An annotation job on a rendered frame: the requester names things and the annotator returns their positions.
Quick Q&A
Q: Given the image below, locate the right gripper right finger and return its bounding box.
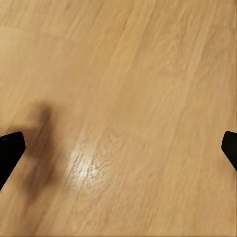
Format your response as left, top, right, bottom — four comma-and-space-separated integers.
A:
221, 131, 237, 171

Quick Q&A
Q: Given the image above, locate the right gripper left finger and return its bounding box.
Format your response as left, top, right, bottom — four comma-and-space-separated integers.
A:
0, 131, 26, 191

